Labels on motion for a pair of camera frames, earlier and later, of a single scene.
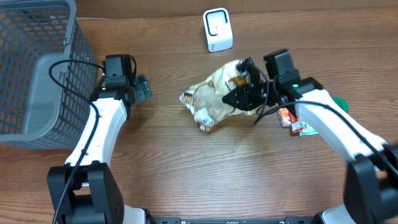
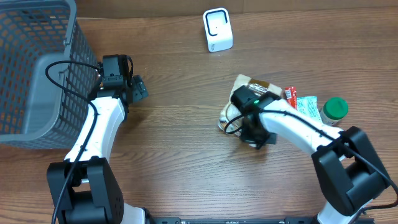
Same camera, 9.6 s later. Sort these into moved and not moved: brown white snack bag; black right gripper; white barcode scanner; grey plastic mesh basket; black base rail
Moved: brown white snack bag; black right gripper
Not moved: grey plastic mesh basket; white barcode scanner; black base rail
